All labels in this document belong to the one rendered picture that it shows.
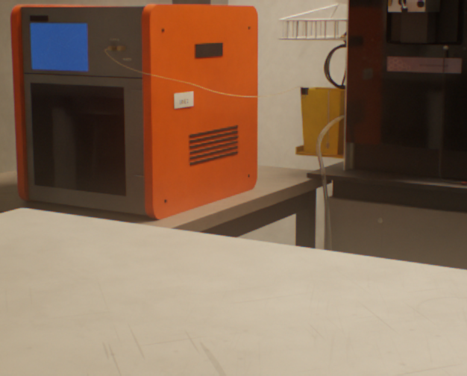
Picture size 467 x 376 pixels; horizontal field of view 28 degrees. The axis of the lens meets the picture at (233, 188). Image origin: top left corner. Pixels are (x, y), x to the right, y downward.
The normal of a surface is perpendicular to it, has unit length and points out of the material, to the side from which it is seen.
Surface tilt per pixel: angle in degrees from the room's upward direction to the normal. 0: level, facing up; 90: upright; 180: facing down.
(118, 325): 0
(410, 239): 90
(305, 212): 90
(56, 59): 90
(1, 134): 90
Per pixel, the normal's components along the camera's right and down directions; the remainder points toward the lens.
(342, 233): -0.51, 0.16
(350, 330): 0.00, -0.98
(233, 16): 0.86, 0.09
